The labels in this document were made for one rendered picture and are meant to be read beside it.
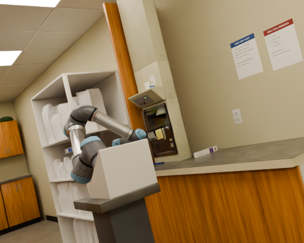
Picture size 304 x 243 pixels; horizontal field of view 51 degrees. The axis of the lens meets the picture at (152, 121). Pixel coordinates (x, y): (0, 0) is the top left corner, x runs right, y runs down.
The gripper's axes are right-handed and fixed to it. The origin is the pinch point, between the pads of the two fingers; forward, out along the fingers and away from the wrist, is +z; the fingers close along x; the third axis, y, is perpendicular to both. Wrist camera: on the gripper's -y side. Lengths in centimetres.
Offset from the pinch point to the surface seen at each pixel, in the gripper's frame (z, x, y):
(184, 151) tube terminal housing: 19.2, -5.2, -14.6
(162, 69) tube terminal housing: 17, -5, 50
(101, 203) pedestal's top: -81, -59, -21
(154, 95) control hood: 6.6, -1.7, 31.1
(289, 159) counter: -16, -108, -21
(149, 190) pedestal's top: -57, -60, -22
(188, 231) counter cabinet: -13, -27, -61
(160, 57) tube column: 18, -5, 59
